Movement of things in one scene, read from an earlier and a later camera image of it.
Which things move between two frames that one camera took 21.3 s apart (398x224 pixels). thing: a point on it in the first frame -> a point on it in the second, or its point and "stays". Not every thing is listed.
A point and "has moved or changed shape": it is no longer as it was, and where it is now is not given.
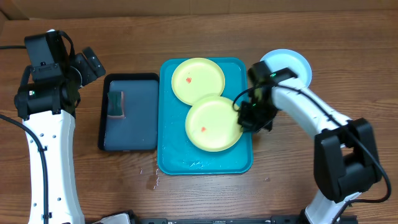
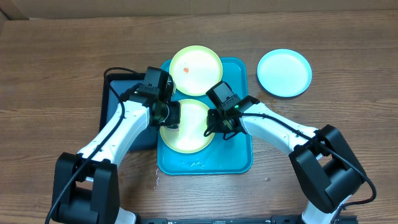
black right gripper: (254, 117) -> (212, 123)
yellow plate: (212, 124) has moved or changed shape
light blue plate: (297, 63) stays
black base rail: (135, 219) stays
